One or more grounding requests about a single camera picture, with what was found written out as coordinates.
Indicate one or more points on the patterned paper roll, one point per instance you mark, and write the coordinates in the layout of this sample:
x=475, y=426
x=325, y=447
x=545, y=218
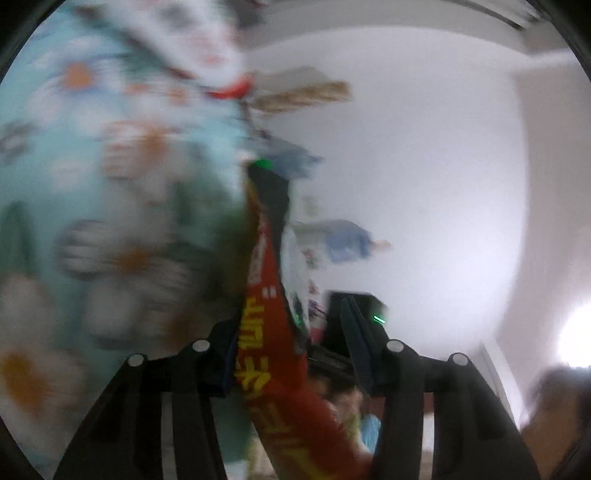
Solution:
x=300, y=92

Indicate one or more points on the floral light blue tablecloth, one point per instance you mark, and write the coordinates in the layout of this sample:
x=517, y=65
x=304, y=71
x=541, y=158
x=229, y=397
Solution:
x=92, y=161

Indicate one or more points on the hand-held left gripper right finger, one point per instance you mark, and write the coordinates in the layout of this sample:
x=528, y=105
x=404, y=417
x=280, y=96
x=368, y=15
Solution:
x=360, y=341

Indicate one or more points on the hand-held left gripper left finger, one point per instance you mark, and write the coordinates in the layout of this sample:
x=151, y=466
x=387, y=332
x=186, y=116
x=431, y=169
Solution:
x=226, y=364

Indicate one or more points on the white water dispenser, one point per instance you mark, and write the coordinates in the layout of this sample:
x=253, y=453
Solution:
x=309, y=229

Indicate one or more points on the long red packet yellow print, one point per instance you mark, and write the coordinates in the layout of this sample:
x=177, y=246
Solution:
x=272, y=369

